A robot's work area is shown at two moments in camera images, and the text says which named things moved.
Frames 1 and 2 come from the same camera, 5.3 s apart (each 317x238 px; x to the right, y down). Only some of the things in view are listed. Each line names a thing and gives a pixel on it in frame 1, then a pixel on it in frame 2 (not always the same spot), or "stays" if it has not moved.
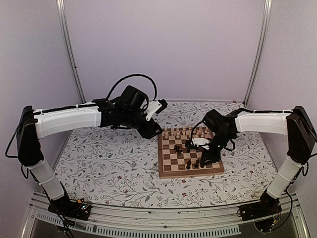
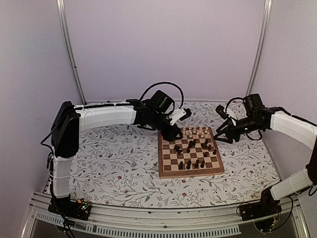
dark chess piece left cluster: x=177 y=148 stays
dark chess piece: x=188 y=164 stays
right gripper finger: x=203 y=161 to x=226 y=124
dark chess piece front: x=197 y=164 stays
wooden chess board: x=175 y=160 stays
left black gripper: x=150 y=131 to x=171 y=136
